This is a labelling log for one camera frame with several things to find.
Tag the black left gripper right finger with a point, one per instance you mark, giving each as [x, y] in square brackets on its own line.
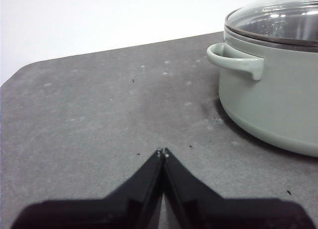
[223, 214]

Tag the glass lid with green knob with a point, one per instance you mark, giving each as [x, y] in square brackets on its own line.
[280, 20]

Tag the pale green electric steamer pot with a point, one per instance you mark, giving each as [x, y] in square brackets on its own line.
[273, 102]

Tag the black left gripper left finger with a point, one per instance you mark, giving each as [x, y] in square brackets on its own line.
[111, 214]

